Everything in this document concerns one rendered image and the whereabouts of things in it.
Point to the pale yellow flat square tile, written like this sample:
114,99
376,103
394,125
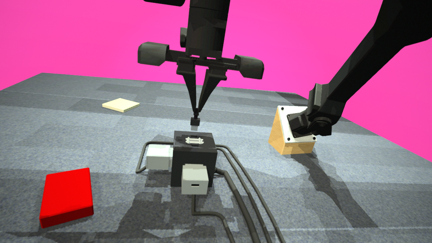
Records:
121,105

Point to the red block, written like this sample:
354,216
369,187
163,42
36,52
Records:
67,196

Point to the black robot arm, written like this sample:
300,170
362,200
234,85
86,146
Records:
399,23

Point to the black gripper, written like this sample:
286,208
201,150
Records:
205,38

